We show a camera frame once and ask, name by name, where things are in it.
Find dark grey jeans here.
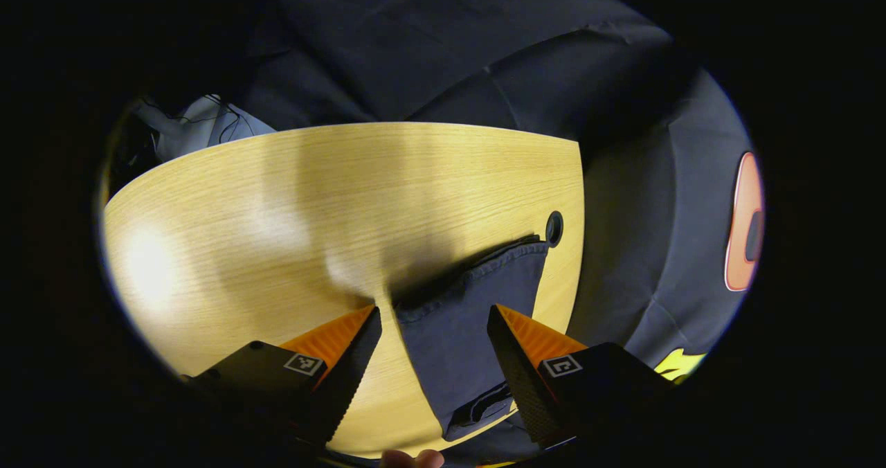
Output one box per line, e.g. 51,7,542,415
390,234,554,466

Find black backdrop cloth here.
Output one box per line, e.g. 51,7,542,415
235,0,766,386

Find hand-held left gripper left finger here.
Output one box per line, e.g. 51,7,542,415
181,305,383,448

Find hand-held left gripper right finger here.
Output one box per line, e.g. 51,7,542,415
486,304,676,449

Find white crumpled sheet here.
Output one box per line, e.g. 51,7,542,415
132,94,278,164

